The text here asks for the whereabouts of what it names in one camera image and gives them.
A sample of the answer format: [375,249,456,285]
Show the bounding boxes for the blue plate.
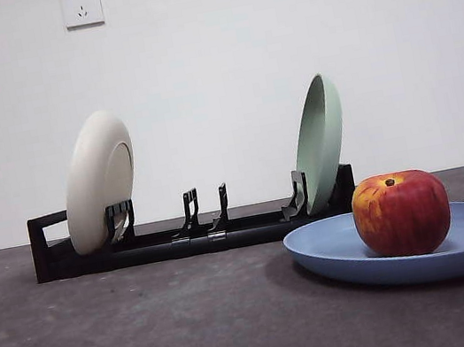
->
[280,192,464,307]

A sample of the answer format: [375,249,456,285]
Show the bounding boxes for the red yellow apple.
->
[347,164,459,266]

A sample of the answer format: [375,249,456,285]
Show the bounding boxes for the pale green plate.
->
[280,70,360,217]

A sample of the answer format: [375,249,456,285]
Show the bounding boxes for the cream white plate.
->
[48,105,151,258]

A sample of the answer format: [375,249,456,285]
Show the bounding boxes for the black plate rack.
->
[25,159,364,285]

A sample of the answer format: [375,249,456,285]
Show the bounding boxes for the white wall socket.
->
[61,0,106,31]

